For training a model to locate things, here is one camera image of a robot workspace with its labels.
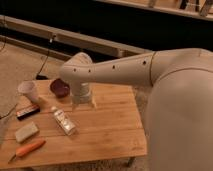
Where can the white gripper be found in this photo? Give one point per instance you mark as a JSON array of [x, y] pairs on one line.
[[81, 94]]

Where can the white sponge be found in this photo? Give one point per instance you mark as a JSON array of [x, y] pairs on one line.
[[26, 132]]

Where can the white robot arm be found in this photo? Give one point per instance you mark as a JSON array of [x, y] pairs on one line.
[[179, 114]]

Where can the white ceramic cup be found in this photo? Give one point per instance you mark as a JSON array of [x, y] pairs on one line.
[[29, 90]]

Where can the dark red bowl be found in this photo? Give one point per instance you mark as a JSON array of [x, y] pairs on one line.
[[59, 88]]

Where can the clear plastic bottle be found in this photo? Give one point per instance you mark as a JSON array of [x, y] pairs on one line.
[[63, 120]]

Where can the wooden table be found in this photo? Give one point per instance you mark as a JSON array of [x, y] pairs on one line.
[[112, 129]]

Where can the orange carrot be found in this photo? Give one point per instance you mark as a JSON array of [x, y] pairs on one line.
[[26, 149]]

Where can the long metal rail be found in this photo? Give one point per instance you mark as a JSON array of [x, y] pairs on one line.
[[79, 40]]

